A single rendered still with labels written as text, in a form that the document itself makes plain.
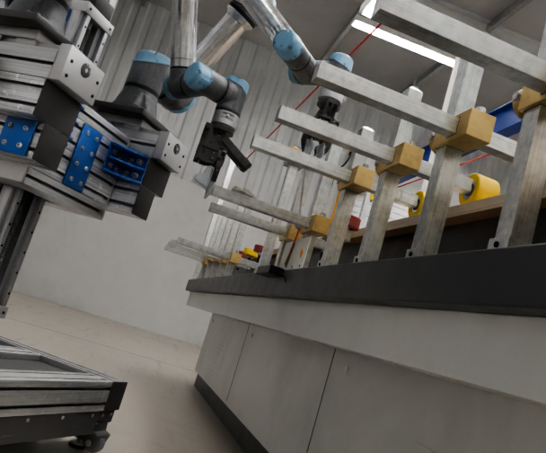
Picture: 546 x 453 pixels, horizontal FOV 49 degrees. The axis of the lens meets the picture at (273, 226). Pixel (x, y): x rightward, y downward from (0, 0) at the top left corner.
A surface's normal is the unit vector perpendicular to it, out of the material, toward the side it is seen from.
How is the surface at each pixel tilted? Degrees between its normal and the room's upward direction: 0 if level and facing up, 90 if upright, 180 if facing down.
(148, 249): 90
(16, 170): 90
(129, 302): 90
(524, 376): 90
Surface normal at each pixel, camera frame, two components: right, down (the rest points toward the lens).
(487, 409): -0.92, -0.32
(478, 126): 0.25, -0.10
